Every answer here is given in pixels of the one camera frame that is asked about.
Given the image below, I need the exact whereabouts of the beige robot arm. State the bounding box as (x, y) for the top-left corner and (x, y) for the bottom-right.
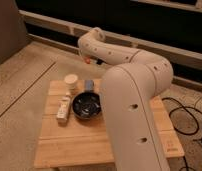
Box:
(78, 28), (173, 171)

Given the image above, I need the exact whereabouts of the small blue-grey can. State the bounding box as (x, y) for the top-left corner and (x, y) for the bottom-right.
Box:
(85, 80), (94, 92)

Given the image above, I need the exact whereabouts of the black bowl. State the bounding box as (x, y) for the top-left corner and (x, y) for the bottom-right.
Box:
(72, 92), (101, 120)

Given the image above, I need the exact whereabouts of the white paper cup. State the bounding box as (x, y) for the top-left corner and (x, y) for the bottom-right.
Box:
(64, 74), (78, 94)

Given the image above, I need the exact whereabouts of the wooden table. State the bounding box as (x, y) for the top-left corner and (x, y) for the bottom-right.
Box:
(34, 80), (184, 169)

